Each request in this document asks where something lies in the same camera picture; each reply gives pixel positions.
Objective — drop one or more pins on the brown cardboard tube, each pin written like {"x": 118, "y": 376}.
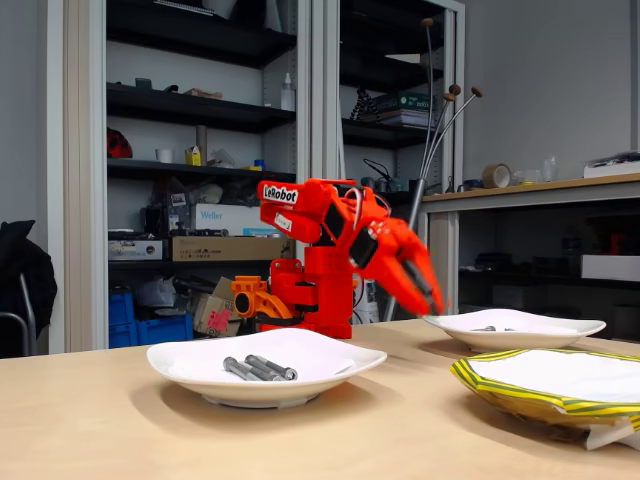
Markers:
{"x": 201, "y": 137}

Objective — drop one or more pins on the long brown cardboard box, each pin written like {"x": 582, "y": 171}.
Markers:
{"x": 230, "y": 248}

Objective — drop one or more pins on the white Weller box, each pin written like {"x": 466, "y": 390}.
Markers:
{"x": 225, "y": 217}

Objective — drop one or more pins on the red helmet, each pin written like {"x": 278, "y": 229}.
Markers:
{"x": 119, "y": 147}

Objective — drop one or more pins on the stack of white papers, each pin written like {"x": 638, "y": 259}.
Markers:
{"x": 405, "y": 118}

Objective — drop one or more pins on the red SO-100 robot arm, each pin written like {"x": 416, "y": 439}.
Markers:
{"x": 330, "y": 300}

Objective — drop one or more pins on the black jacket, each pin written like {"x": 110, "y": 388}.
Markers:
{"x": 25, "y": 270}

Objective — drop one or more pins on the flat wooden piece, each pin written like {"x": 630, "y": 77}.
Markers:
{"x": 202, "y": 94}

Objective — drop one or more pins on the white paper cup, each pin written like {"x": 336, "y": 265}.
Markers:
{"x": 164, "y": 156}

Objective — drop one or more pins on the dark blue tape roll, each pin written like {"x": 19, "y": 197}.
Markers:
{"x": 472, "y": 185}

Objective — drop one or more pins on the green printed box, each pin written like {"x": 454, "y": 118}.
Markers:
{"x": 410, "y": 101}

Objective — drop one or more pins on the grey cabinet with black shelves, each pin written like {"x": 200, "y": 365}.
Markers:
{"x": 80, "y": 150}

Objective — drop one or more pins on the cardboard box with pink sticker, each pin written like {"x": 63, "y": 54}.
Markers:
{"x": 217, "y": 320}

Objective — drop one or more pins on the wooden top side desk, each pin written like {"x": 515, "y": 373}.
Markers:
{"x": 575, "y": 184}

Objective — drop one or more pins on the brown tape roll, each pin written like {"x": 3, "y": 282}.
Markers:
{"x": 502, "y": 175}

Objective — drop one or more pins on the grey metal cabinet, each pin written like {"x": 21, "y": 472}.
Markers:
{"x": 326, "y": 50}

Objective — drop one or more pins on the small black tripod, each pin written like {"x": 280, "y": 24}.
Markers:
{"x": 362, "y": 102}

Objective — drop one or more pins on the white storage box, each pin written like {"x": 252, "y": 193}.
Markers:
{"x": 615, "y": 267}

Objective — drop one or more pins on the white square plate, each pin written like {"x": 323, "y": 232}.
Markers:
{"x": 260, "y": 392}
{"x": 450, "y": 327}

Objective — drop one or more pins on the crumpled clear plastic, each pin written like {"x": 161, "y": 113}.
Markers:
{"x": 220, "y": 159}

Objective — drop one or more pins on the yellow carton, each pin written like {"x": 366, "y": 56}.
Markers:
{"x": 192, "y": 157}

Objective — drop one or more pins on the white plastic bag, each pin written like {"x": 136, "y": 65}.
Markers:
{"x": 207, "y": 194}

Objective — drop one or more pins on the grey metal chair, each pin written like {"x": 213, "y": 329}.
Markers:
{"x": 30, "y": 320}

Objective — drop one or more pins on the white plastic bottle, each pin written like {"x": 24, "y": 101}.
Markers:
{"x": 287, "y": 97}

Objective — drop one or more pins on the tall clear glass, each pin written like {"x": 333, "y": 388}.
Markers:
{"x": 550, "y": 170}

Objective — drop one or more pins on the yellow green striped paper plate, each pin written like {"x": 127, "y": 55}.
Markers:
{"x": 495, "y": 395}

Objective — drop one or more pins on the metal coat stand wooden knobs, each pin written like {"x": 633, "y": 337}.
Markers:
{"x": 418, "y": 200}

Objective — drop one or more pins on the small blue crate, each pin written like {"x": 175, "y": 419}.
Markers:
{"x": 121, "y": 310}

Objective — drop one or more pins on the white printed sheet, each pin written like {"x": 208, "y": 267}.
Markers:
{"x": 367, "y": 310}

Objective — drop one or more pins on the small blue container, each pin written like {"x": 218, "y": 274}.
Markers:
{"x": 259, "y": 165}

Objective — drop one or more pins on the flat white printed box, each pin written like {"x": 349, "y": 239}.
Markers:
{"x": 135, "y": 250}

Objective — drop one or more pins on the wide blue crate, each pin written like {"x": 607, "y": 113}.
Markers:
{"x": 165, "y": 330}

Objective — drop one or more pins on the dark cup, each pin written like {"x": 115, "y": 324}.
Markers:
{"x": 143, "y": 83}

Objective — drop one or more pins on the clear glass jar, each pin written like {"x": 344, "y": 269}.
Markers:
{"x": 530, "y": 177}

